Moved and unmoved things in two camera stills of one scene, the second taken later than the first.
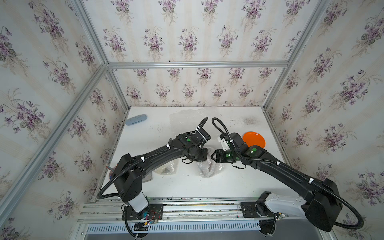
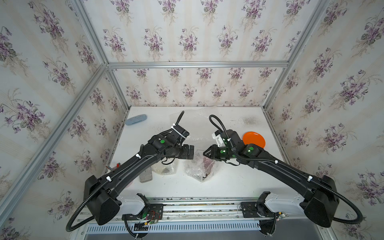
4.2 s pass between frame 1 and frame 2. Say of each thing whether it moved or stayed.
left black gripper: moved
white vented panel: stayed
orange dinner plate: stayed
